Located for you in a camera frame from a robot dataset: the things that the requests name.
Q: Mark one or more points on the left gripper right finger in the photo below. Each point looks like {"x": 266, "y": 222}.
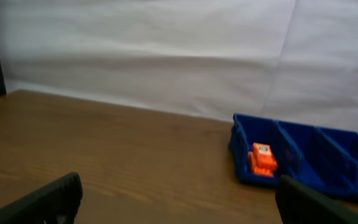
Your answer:
{"x": 306, "y": 205}

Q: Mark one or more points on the orange candy box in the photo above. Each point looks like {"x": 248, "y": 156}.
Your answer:
{"x": 255, "y": 170}
{"x": 264, "y": 157}

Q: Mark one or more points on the blue tray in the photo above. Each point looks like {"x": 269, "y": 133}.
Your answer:
{"x": 315, "y": 155}

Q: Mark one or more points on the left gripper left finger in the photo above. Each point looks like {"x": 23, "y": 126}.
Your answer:
{"x": 48, "y": 199}

